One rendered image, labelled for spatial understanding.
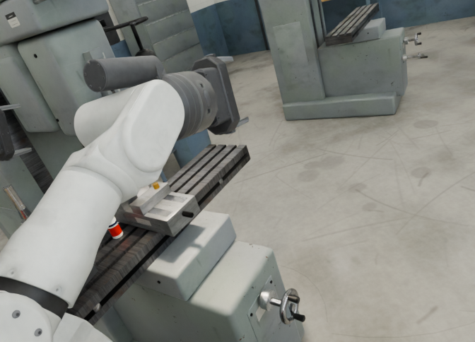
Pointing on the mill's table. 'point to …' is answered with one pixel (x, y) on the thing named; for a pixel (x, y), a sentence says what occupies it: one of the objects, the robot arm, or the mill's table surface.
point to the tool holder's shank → (17, 202)
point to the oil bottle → (115, 229)
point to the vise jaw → (150, 198)
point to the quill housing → (64, 66)
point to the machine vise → (161, 214)
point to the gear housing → (48, 11)
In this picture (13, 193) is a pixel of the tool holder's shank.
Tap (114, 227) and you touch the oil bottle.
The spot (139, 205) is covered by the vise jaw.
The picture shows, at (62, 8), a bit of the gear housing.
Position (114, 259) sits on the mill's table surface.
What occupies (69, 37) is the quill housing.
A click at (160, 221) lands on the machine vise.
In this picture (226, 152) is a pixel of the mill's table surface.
